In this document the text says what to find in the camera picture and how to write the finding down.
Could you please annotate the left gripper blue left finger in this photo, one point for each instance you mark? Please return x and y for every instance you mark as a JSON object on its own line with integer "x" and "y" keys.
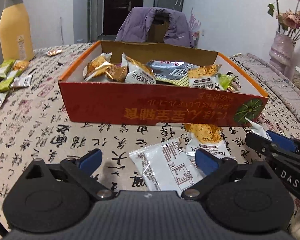
{"x": 91, "y": 161}

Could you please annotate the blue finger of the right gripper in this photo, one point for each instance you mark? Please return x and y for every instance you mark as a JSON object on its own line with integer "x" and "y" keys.
{"x": 282, "y": 141}

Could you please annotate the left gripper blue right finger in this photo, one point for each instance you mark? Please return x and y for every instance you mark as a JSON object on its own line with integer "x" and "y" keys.
{"x": 207, "y": 162}

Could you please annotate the pumpkin seed crisp packet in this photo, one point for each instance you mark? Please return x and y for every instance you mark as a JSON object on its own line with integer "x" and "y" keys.
{"x": 207, "y": 137}

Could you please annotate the white nutrition label packet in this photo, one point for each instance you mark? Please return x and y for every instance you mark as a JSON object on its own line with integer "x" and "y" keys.
{"x": 166, "y": 167}

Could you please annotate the silver yellow long snack bag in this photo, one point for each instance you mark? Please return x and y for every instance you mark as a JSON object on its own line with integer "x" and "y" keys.
{"x": 171, "y": 72}

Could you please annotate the oat crisp packet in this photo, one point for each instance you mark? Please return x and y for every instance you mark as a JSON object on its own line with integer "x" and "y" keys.
{"x": 138, "y": 73}

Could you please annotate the orange cardboard box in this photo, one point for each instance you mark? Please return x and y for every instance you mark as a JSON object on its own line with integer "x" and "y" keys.
{"x": 141, "y": 104}

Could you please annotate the pink ceramic vase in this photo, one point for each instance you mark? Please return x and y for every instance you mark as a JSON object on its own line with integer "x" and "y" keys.
{"x": 281, "y": 55}

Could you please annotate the dried pink roses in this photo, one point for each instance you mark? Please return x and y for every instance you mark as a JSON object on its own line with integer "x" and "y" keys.
{"x": 288, "y": 21}

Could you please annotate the green packet near tangerines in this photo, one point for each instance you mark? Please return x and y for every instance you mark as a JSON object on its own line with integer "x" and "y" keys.
{"x": 5, "y": 68}

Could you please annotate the purple jacket on chair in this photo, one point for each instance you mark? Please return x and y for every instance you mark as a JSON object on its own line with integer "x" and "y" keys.
{"x": 138, "y": 22}

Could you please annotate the yellow thermos bottle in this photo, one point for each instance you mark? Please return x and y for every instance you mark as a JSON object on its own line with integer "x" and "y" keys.
{"x": 15, "y": 32}

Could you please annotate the wooden chair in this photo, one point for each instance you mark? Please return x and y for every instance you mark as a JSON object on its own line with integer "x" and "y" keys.
{"x": 158, "y": 30}

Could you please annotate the dark entrance door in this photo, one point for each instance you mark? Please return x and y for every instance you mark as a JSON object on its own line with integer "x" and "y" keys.
{"x": 115, "y": 13}

